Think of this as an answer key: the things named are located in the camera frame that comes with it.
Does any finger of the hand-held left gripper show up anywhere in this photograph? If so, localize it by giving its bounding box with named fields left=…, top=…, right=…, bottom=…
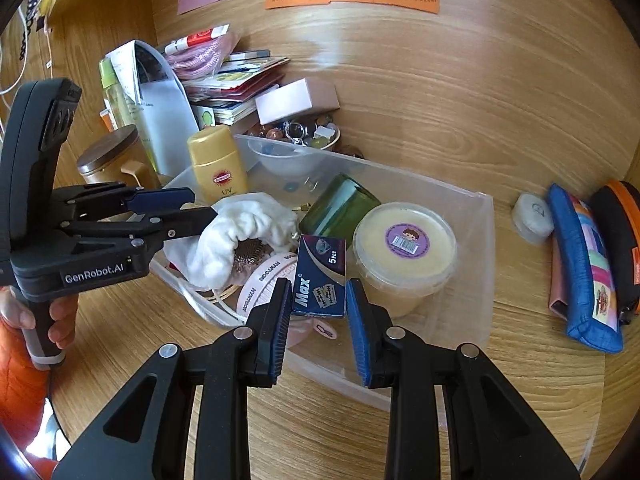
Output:
left=52, top=182, right=196, bottom=213
left=60, top=206, right=220, bottom=266

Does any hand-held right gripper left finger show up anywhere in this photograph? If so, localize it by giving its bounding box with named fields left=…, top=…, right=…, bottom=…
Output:
left=51, top=277, right=293, bottom=480

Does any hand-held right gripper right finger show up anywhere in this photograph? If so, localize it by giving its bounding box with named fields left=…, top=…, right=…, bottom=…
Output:
left=345, top=277, right=581, bottom=480

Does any white cloth pouch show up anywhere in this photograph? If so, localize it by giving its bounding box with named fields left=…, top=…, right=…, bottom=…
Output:
left=162, top=194, right=300, bottom=291

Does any clear plastic storage box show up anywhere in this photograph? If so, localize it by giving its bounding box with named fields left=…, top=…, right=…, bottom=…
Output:
left=150, top=133, right=496, bottom=413

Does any pink round portable fan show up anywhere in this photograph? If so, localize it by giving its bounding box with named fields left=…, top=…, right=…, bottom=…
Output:
left=234, top=252, right=346, bottom=348

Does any blue razor blade box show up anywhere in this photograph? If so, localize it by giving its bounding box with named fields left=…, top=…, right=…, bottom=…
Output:
left=291, top=234, right=351, bottom=318

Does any dark green glass bottle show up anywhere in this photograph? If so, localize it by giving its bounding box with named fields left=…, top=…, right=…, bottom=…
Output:
left=299, top=172, right=382, bottom=238

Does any person's left hand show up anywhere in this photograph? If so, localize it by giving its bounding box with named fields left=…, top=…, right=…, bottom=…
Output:
left=0, top=285, right=80, bottom=351

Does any yellow sunscreen bottle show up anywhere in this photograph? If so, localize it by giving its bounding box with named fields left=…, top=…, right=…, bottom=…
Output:
left=186, top=125, right=251, bottom=206

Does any brown mug with lid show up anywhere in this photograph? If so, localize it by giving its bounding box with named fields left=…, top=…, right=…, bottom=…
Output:
left=76, top=124, right=161, bottom=191

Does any clear lidded cream tub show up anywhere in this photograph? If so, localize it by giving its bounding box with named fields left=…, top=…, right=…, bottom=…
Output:
left=352, top=202, right=458, bottom=318

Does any white file holder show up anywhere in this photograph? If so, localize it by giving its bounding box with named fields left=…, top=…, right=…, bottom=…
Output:
left=105, top=39, right=201, bottom=176

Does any tall green spray bottle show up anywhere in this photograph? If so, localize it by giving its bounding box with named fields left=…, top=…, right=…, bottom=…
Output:
left=97, top=57, right=136, bottom=131

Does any stack of paper packets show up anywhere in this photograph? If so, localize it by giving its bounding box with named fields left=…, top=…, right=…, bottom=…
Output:
left=187, top=50, right=291, bottom=126

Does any small white brown box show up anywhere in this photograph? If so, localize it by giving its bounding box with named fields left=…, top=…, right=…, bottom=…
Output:
left=255, top=77, right=342, bottom=126

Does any bowl of beads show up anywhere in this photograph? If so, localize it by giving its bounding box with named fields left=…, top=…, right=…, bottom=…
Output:
left=257, top=115, right=342, bottom=152

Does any pink wallet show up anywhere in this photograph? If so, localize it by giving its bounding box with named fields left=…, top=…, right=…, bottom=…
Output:
left=548, top=235, right=571, bottom=320

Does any small white round container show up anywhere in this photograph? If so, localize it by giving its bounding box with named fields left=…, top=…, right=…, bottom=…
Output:
left=511, top=192, right=556, bottom=246

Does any blue zip pouch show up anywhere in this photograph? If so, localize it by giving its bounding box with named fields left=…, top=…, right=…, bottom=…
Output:
left=547, top=183, right=626, bottom=353

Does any black case with orange zip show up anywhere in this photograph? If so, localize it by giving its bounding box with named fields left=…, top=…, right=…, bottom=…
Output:
left=587, top=179, right=640, bottom=326

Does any white charging cable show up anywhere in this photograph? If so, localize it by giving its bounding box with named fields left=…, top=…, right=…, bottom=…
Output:
left=0, top=5, right=28, bottom=96

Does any black chain strap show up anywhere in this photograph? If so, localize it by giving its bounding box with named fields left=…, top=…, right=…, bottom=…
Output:
left=20, top=0, right=43, bottom=61

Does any pink coiled cable packet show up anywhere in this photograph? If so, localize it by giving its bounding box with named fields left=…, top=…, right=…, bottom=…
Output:
left=164, top=24, right=241, bottom=80

